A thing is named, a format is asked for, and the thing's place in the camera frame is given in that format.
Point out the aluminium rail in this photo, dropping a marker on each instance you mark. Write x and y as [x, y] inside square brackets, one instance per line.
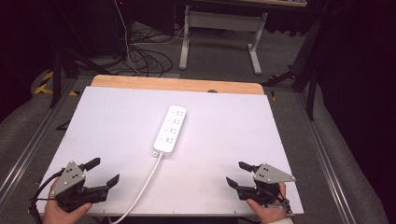
[28, 149]
[323, 155]

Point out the black tripod stand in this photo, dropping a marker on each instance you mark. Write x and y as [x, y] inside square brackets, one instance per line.
[57, 74]

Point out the yellow and black floor tape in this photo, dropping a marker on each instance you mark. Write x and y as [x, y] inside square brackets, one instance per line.
[46, 85]

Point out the grey metal desk frame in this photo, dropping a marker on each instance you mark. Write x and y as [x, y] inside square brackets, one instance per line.
[221, 21]

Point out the wooden desk top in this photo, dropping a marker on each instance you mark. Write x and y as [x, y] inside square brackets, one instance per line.
[267, 2]

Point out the person's left hand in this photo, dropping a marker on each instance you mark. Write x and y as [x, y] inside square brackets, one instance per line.
[57, 215]

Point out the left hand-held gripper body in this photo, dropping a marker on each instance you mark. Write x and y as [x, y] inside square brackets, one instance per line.
[70, 179]

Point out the white board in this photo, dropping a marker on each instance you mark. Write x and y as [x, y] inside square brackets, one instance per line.
[199, 174]

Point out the black round table grommet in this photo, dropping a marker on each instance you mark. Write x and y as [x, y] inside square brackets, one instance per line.
[212, 91]

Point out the black metal stand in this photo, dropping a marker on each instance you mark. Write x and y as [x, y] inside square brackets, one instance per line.
[308, 77]

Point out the white power strip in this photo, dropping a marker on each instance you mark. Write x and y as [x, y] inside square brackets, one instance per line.
[170, 130]

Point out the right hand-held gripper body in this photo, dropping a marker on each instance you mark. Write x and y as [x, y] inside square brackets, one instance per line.
[270, 176]

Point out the person's right hand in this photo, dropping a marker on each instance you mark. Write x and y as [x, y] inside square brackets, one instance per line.
[269, 214]

